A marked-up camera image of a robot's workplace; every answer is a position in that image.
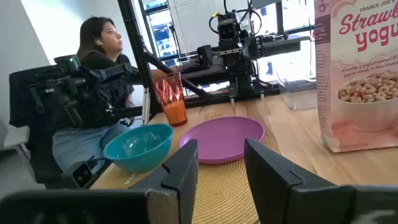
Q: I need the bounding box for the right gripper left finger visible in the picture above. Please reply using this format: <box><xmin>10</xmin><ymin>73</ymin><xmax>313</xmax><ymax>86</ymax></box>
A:
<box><xmin>129</xmin><ymin>139</ymin><xmax>200</xmax><ymax>224</ymax></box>

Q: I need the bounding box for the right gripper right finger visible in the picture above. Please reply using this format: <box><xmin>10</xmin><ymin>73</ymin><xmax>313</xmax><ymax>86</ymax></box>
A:
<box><xmin>244</xmin><ymin>138</ymin><xmax>358</xmax><ymax>224</ymax></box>

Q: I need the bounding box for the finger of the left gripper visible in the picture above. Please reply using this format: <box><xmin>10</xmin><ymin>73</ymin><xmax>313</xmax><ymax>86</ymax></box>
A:
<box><xmin>229</xmin><ymin>77</ymin><xmax>239</xmax><ymax>105</ymax></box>
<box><xmin>256</xmin><ymin>79</ymin><xmax>266</xmax><ymax>101</ymax></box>

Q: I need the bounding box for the pink strawberry yogurt cereal box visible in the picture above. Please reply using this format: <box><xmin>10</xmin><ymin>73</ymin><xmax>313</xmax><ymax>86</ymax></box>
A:
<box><xmin>313</xmin><ymin>0</ymin><xmax>398</xmax><ymax>154</ymax></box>

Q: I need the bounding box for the clear plastic container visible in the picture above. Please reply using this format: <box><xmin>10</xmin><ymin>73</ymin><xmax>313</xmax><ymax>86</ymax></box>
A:
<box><xmin>276</xmin><ymin>70</ymin><xmax>318</xmax><ymax>111</ymax></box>

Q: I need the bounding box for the round yellow woven placemat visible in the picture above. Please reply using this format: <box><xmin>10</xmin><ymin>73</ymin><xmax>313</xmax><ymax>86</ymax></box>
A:
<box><xmin>90</xmin><ymin>133</ymin><xmax>282</xmax><ymax>224</ymax></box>

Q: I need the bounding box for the teal bowl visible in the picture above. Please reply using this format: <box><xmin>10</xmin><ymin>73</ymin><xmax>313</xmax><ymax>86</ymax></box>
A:
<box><xmin>103</xmin><ymin>123</ymin><xmax>174</xmax><ymax>174</ymax></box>

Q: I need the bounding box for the purple plate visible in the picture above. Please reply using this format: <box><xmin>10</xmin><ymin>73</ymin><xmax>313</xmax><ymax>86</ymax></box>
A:
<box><xmin>178</xmin><ymin>116</ymin><xmax>266</xmax><ymax>166</ymax></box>

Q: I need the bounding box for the orange faceted plastic cup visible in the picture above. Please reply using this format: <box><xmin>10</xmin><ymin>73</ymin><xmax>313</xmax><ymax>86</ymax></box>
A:
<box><xmin>150</xmin><ymin>72</ymin><xmax>188</xmax><ymax>128</ymax></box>

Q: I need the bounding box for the white pole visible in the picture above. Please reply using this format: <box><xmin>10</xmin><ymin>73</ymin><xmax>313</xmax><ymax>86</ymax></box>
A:
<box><xmin>141</xmin><ymin>86</ymin><xmax>151</xmax><ymax>126</ymax></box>

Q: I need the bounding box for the person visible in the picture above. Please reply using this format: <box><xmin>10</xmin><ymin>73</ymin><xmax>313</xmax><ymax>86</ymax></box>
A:
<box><xmin>51</xmin><ymin>16</ymin><xmax>137</xmax><ymax>172</ymax></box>

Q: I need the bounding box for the white seat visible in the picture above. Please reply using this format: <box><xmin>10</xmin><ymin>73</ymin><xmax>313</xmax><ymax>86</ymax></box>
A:
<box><xmin>2</xmin><ymin>125</ymin><xmax>31</xmax><ymax>151</ymax></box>

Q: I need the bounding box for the black office chair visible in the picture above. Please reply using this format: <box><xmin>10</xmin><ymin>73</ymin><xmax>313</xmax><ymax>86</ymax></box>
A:
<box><xmin>8</xmin><ymin>64</ymin><xmax>65</xmax><ymax>185</ymax></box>

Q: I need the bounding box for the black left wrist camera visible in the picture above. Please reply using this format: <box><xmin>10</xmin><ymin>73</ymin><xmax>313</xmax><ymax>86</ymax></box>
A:
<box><xmin>216</xmin><ymin>12</ymin><xmax>238</xmax><ymax>42</ymax></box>

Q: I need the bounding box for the black window frame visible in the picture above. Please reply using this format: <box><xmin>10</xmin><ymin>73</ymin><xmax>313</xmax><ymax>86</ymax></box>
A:
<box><xmin>137</xmin><ymin>0</ymin><xmax>315</xmax><ymax>63</ymax></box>

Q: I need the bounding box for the small black stereo camera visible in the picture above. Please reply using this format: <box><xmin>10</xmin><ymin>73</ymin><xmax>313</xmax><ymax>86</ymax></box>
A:
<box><xmin>70</xmin><ymin>161</ymin><xmax>95</xmax><ymax>190</ymax></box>

